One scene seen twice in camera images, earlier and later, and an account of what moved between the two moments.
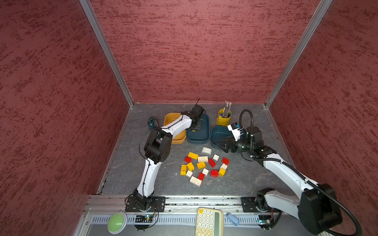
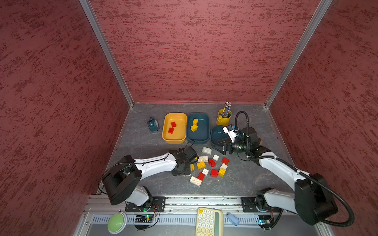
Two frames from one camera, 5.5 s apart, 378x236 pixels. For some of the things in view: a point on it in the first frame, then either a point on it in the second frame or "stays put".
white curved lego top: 206,150 stays put
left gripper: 198,127 -> 186,172
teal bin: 218,133 stays put
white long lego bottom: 196,181 stays put
